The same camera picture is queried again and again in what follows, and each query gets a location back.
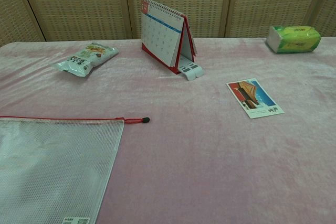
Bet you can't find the red spiral desk calendar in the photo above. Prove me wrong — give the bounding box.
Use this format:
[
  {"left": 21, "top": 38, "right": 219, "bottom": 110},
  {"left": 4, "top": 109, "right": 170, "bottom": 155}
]
[{"left": 141, "top": 0, "right": 198, "bottom": 74}]

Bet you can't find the woven wooden folding screen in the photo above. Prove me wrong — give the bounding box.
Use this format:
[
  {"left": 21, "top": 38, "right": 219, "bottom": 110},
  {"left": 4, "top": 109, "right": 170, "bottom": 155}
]
[{"left": 0, "top": 0, "right": 336, "bottom": 48}]

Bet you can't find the palace roof picture postcard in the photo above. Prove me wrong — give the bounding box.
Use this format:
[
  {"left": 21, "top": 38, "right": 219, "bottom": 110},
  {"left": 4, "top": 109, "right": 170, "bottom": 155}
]
[{"left": 226, "top": 78, "right": 286, "bottom": 120}]

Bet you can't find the green tissue pack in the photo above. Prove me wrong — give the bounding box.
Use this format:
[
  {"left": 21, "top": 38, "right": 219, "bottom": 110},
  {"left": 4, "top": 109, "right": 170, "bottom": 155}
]
[{"left": 266, "top": 25, "right": 322, "bottom": 55}]

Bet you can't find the pink plush tablecloth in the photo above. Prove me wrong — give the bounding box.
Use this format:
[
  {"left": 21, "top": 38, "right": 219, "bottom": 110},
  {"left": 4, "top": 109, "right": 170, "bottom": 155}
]
[{"left": 0, "top": 36, "right": 336, "bottom": 224}]

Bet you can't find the clear zip bag red seal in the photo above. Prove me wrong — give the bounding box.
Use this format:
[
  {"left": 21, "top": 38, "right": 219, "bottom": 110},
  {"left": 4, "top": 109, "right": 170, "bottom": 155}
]
[{"left": 0, "top": 115, "right": 125, "bottom": 224}]

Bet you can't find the red cable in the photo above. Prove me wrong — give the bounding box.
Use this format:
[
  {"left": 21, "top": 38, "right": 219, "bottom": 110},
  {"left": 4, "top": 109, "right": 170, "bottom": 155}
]
[{"left": 122, "top": 116, "right": 151, "bottom": 125}]

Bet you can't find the white snack packet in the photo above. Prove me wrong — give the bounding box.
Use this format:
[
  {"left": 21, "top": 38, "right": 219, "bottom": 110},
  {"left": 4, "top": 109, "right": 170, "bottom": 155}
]
[{"left": 50, "top": 41, "right": 120, "bottom": 78}]

